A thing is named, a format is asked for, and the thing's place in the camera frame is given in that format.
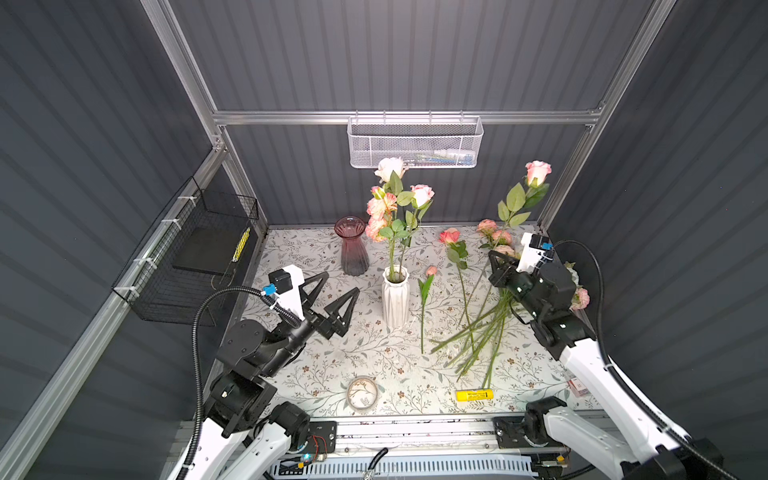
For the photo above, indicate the purple glass vase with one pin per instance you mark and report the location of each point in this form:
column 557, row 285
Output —
column 354, row 256

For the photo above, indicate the white wire wall basket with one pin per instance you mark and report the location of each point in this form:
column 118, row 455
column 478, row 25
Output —
column 420, row 141

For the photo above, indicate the pink roses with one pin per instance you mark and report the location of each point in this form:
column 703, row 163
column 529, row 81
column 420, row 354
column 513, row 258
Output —
column 396, row 212

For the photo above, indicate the black wire wall basket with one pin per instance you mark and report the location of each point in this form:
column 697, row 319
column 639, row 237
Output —
column 158, row 292

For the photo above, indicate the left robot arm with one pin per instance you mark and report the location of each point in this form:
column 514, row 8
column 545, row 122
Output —
column 237, row 433

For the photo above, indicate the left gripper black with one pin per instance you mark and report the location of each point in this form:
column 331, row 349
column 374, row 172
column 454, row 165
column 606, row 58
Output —
column 326, row 327

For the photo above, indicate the pink rose stem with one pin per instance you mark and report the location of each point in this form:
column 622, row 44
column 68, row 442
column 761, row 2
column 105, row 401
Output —
column 524, row 196

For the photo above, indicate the yellow label tag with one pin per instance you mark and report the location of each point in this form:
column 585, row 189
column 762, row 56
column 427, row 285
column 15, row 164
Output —
column 474, row 395

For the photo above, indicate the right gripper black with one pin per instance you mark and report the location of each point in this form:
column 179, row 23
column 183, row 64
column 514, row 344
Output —
column 500, row 274

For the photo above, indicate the white ribbed ceramic vase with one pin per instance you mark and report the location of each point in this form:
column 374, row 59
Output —
column 396, row 296

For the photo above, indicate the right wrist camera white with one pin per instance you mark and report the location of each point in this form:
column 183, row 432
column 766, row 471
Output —
column 537, row 250

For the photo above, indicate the clear tape roll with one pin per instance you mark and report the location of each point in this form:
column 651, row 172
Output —
column 362, row 394

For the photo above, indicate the bunch of artificial flowers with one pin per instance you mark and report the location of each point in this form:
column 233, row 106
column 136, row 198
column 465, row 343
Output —
column 489, row 326

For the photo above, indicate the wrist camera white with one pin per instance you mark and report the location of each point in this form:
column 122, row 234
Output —
column 284, row 290
column 537, row 250

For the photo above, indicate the single pink rose on mat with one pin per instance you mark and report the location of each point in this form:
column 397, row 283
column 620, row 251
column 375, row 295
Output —
column 457, row 254

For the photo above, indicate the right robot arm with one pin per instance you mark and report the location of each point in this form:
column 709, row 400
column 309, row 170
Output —
column 650, row 445

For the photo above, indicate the floral table mat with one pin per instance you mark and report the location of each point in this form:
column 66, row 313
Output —
column 409, row 383

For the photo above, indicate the small pink bud stem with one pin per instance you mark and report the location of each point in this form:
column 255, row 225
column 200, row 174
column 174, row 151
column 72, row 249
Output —
column 424, row 291

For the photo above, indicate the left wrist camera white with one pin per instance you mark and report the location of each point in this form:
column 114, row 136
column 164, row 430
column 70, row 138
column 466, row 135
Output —
column 284, row 290

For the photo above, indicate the black notebook in basket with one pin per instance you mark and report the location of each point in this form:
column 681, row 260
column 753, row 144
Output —
column 207, row 251

